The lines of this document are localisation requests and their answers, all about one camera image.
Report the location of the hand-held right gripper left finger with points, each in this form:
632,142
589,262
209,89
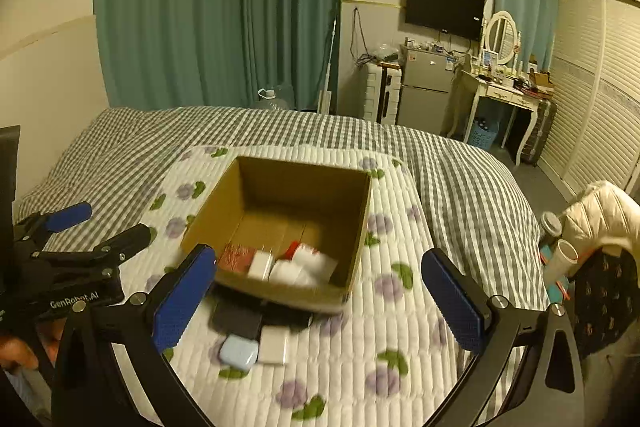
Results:
184,302

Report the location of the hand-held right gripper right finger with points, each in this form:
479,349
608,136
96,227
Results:
452,302

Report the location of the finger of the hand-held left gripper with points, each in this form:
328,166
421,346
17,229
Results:
120,244
70,214

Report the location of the black wallet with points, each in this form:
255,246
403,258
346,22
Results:
237,321

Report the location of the light blue earbuds case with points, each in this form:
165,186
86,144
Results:
240,352

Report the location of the small white box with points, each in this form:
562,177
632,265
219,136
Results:
274,345

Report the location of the brown cardboard box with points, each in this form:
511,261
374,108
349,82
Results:
280,187

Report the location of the person's left hand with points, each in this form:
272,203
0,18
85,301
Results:
17,352

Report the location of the red patterned small box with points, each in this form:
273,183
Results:
235,259

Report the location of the white charger plug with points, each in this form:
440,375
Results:
261,264

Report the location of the floral quilted mat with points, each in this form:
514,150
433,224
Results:
385,357

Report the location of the grey checked bed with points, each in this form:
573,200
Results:
465,187

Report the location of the white paper tube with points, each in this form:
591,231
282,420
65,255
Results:
562,257

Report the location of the white plastic packet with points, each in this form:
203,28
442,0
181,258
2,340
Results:
300,274

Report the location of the lidded paper cup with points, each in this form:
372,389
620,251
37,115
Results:
551,227

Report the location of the red and white packet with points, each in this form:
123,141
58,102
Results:
302,251

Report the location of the dark patterned cloth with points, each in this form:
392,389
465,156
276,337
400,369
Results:
605,297

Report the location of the blue plastic basket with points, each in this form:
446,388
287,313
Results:
482,134

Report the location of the white puffer jacket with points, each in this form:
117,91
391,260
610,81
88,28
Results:
600,217

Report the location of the dark suitcase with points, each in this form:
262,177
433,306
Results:
541,132

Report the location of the silver fridge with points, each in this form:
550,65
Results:
425,92

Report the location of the clear water jug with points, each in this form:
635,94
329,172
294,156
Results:
276,99

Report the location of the white vanity table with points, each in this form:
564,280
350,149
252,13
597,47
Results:
500,93

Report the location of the brown box on vanity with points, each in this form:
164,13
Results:
542,81

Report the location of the wide green curtain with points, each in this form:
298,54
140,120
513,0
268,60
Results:
200,7

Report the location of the cream louvred wardrobe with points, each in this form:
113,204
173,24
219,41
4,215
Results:
595,97

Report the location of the white mop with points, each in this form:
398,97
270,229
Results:
327,82

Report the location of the oval vanity mirror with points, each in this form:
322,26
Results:
501,38

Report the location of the black wall television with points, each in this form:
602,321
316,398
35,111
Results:
442,9

